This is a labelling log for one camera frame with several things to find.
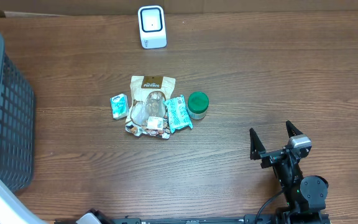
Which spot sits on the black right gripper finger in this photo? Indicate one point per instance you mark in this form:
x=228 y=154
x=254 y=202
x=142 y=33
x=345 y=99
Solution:
x=256 y=146
x=292 y=130

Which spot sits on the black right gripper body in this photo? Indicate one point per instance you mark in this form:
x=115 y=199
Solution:
x=273 y=157

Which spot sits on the green lid jar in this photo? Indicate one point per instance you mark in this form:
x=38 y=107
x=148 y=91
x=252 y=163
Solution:
x=198 y=103

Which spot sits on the teal snack packet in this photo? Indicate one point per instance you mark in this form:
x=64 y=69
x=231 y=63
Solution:
x=178 y=117

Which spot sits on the brown beige snack pouch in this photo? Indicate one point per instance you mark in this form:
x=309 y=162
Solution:
x=148 y=112

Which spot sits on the small teal tissue pack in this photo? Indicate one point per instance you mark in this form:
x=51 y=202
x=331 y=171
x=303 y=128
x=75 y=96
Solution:
x=119 y=106

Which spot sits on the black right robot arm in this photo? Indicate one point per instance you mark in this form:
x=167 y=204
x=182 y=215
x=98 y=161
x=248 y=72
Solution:
x=303 y=194

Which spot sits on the grey plastic mesh basket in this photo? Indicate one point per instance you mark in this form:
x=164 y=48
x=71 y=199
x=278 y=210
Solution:
x=17 y=125

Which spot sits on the cardboard backdrop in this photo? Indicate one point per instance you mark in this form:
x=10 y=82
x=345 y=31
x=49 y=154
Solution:
x=117 y=7

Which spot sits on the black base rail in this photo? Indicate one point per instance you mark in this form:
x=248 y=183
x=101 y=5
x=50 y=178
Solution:
x=247 y=219

